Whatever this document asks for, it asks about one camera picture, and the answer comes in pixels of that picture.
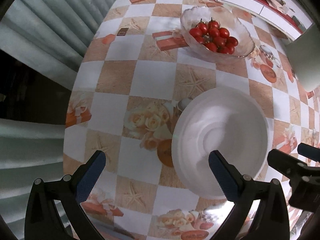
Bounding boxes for white paper bowl back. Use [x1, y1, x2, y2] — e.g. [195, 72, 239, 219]
[171, 87, 268, 199]

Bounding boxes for pale green pitcher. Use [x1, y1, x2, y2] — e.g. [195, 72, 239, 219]
[286, 23, 320, 92]

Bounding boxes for patterned checkered tablecloth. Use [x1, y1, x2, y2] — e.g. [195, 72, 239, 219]
[63, 0, 319, 239]

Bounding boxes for pale green curtain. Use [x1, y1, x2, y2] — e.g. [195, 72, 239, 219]
[1, 0, 116, 239]

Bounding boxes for glass bowl of tomatoes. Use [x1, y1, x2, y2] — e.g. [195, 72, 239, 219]
[180, 7, 255, 64]

